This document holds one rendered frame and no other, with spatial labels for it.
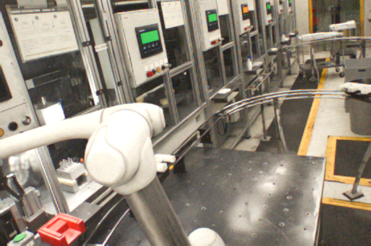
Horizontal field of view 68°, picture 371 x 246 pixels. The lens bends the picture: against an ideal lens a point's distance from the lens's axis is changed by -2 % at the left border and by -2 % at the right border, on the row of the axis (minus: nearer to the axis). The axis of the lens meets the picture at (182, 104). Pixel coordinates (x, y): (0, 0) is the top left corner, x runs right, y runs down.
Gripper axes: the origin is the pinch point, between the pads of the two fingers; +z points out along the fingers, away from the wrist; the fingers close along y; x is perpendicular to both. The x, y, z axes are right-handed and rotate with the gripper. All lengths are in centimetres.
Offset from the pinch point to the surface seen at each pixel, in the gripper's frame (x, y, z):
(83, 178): -24, -51, 19
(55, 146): -28, -43, -5
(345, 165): 106, -250, 110
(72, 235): 6.5, -16.6, 21.0
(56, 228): -0.7, -14.9, 17.9
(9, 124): -9.1, -15.9, -30.4
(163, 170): 11, -81, 26
